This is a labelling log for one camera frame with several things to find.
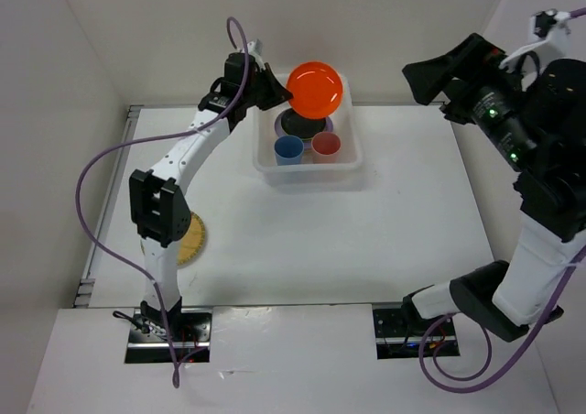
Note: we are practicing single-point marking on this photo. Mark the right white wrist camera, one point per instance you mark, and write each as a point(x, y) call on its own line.
point(548, 40)

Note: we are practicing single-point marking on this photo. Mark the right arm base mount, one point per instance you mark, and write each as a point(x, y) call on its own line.
point(395, 338)

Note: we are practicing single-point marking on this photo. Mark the pink plastic cup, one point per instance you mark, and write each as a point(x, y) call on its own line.
point(325, 148)

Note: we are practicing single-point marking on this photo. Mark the orange plastic plate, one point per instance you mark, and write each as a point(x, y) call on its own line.
point(316, 89)

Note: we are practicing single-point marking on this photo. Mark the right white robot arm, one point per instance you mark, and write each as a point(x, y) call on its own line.
point(507, 297)

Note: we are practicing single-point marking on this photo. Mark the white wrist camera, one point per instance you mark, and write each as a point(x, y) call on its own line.
point(548, 40)
point(255, 48)

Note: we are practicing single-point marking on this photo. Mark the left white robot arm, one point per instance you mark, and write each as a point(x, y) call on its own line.
point(158, 205)

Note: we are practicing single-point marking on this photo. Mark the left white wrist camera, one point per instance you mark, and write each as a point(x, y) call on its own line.
point(255, 48)

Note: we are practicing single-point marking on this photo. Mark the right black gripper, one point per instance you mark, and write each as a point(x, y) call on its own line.
point(471, 62)

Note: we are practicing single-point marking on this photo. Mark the blue plastic cup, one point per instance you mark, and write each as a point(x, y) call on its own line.
point(288, 150)

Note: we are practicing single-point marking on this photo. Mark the round bamboo tray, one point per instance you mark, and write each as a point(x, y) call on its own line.
point(191, 243)

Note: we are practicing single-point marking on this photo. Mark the clear plastic bin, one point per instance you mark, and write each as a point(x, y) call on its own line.
point(342, 123)

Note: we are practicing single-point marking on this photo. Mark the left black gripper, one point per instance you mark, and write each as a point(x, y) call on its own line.
point(278, 92)

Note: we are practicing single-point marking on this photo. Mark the black plastic plate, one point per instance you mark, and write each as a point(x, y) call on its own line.
point(296, 125)

